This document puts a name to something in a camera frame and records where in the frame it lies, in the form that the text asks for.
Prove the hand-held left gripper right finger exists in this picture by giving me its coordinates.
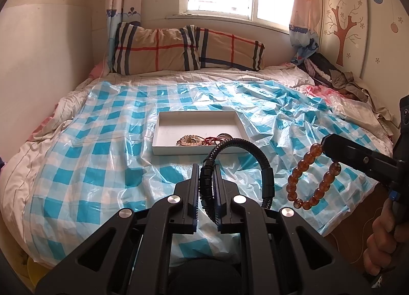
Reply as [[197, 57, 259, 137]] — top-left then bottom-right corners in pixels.
[[213, 165, 375, 295]]

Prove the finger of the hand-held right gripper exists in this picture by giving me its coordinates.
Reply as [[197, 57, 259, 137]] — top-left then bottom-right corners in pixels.
[[320, 134, 400, 187]]

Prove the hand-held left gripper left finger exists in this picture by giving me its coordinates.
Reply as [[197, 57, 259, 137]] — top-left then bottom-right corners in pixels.
[[35, 164, 199, 295]]

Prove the black leather bracelet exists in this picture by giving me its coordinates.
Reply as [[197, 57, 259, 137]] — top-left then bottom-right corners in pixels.
[[199, 138, 274, 219]]

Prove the pale pink bead bracelet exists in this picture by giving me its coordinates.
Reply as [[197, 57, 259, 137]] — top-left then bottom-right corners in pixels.
[[176, 135, 205, 147]]

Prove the amber bead bracelet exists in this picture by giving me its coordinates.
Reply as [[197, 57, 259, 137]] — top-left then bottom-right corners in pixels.
[[287, 143, 343, 211]]

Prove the white cardboard box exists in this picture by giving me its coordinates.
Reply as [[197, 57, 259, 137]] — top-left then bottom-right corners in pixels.
[[152, 111, 251, 155]]

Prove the person's right hand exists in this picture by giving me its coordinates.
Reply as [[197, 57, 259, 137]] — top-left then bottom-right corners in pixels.
[[362, 201, 409, 278]]

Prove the pile of clothes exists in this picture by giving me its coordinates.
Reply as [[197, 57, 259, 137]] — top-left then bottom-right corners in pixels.
[[303, 53, 393, 123]]

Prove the blue checked plastic sheet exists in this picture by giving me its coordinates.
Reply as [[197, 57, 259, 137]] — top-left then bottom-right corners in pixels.
[[27, 80, 381, 267]]

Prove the plaid pillow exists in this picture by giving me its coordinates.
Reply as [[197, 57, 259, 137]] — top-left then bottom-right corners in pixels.
[[195, 26, 266, 72], [112, 23, 202, 75]]

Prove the pink cloth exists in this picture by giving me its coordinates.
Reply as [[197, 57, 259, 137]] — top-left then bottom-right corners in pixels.
[[89, 60, 111, 79]]

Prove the yellow object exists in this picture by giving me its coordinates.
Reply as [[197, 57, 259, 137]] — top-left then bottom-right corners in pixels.
[[27, 257, 49, 290]]

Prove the tree wall sticker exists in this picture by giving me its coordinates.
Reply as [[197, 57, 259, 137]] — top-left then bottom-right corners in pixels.
[[327, 0, 365, 67]]

